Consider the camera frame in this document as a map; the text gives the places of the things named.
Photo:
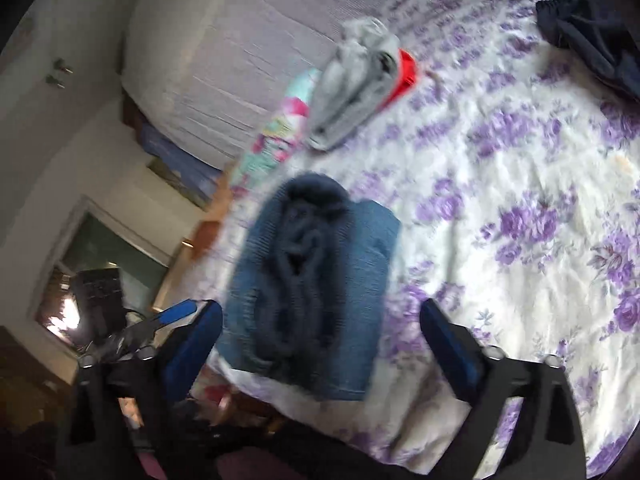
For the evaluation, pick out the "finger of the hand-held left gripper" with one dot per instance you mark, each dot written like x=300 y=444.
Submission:
x=175 y=312

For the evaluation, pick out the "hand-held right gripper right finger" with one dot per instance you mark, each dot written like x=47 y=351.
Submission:
x=450 y=345

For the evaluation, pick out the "white door frame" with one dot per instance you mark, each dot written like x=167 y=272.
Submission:
x=105 y=255

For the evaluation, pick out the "purple floral bed sheet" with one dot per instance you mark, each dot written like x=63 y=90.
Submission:
x=500 y=185

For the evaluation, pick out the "folded red garment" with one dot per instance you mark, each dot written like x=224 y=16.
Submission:
x=405 y=75

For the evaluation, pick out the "wall hook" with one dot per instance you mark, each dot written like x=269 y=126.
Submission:
x=54 y=81
x=62 y=65

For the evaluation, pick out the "blue denim pants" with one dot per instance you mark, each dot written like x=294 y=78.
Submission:
x=310 y=285

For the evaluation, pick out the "blue patterned blanket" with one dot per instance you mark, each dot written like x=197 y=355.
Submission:
x=175 y=157

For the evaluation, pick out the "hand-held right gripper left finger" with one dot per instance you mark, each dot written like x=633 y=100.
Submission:
x=192 y=350

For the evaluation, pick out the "dark navy garment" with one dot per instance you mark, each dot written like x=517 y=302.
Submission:
x=590 y=35

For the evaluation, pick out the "lilac headboard cover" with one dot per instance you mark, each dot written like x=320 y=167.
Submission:
x=225 y=60

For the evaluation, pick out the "folded floral quilt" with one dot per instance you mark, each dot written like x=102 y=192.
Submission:
x=277 y=130

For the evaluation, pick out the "folded grey garment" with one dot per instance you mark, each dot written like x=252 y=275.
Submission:
x=350 y=90

